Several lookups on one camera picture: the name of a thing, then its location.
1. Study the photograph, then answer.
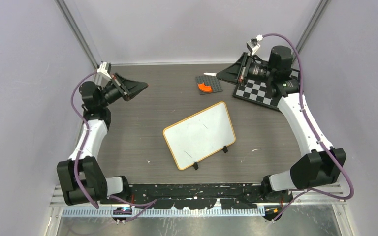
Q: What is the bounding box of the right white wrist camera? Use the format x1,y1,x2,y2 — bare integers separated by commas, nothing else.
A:
246,34,263,56

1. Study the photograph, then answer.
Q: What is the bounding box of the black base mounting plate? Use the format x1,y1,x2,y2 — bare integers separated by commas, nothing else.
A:
114,183,293,210

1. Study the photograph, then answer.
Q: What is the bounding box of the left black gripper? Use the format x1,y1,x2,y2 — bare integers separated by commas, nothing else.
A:
99,73,148,108

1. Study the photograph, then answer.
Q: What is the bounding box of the black white chessboard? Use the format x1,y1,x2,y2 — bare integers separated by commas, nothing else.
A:
233,65,305,111

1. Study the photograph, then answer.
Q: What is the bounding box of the yellow framed whiteboard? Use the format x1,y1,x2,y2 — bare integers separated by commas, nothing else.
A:
162,101,236,171

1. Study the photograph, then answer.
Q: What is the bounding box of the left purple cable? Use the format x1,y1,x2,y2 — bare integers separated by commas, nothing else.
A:
70,71,158,223

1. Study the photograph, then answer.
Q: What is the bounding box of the orange curved block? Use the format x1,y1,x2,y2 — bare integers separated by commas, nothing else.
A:
197,83,213,93

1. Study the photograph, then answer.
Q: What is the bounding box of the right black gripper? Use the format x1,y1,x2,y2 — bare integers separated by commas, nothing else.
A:
216,53,274,87

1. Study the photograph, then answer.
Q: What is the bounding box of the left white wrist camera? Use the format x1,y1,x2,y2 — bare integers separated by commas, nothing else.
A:
96,61,113,81

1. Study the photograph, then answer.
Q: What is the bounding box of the white slotted cable duct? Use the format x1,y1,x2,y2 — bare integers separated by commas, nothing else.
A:
62,206,265,218

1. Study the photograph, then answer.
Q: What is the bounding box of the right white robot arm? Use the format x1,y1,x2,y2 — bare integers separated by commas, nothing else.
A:
216,45,347,202

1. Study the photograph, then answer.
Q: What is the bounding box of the red whiteboard marker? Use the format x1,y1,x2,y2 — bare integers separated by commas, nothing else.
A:
203,72,216,76

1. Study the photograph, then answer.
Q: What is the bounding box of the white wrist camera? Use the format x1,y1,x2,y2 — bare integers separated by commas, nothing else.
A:
96,61,113,81
246,34,263,56

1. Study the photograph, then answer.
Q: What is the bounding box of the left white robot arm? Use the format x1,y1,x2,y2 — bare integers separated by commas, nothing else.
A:
56,72,148,209

